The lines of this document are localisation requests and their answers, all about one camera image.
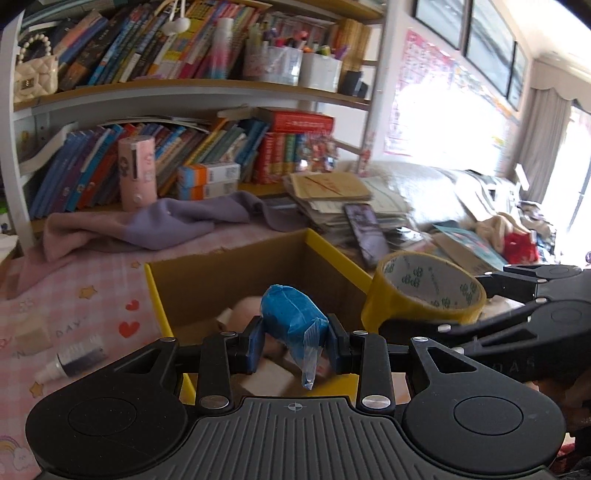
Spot pink pig plush toy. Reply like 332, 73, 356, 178
216, 296, 286, 362

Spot blue packet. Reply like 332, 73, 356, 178
260, 284, 329, 390

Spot yellow tape roll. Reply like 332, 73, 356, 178
361, 251, 487, 333

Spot small white dropper bottle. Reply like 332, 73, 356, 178
34, 335, 107, 385

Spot white charger plug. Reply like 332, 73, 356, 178
238, 358, 303, 397

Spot yellow cardboard box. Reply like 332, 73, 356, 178
146, 230, 370, 404

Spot red plush toy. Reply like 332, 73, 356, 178
502, 232, 540, 265

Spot black smartphone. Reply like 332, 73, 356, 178
344, 203, 390, 270

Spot pink checked tablecloth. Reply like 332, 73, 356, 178
1, 223, 276, 479

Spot stack of papers and books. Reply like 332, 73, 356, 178
280, 170, 509, 278

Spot orange white medicine boxes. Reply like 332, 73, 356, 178
177, 163, 240, 201

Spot brown notebook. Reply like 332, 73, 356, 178
290, 172, 372, 201

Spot pink purple cloth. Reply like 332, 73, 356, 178
7, 191, 307, 299

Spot pink cylindrical holder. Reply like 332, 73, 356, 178
118, 135, 157, 212

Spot red dictionary books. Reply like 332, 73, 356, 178
252, 107, 335, 185

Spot grey curtain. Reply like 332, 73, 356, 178
514, 88, 572, 203

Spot row of blue books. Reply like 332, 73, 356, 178
29, 123, 137, 219

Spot white bookshelf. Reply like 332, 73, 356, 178
1, 1, 400, 249

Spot white pen holder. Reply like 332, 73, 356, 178
298, 53, 342, 93

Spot upper shelf books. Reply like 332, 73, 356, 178
50, 1, 260, 91

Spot cream quilted handbag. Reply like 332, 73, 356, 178
13, 34, 58, 104

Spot alphabet wall poster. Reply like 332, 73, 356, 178
384, 29, 519, 172

